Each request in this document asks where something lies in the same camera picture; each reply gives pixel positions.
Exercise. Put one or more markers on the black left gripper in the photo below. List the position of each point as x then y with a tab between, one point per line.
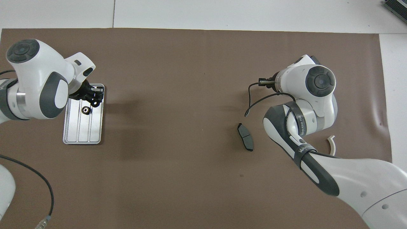
80	91

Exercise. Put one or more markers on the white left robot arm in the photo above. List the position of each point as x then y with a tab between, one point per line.
35	73

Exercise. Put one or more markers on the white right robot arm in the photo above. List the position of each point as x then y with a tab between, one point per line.
365	178

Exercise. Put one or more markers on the silver metal tray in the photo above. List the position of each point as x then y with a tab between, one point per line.
95	127

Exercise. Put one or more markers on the brown paper table mat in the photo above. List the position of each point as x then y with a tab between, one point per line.
178	178

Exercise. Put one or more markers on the dark grey brake pad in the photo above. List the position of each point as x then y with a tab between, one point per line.
315	58
245	137

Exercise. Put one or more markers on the dark grey ribbed device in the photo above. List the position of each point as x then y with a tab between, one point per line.
397	6

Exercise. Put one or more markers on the white curved plastic bracket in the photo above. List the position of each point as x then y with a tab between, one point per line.
333	146

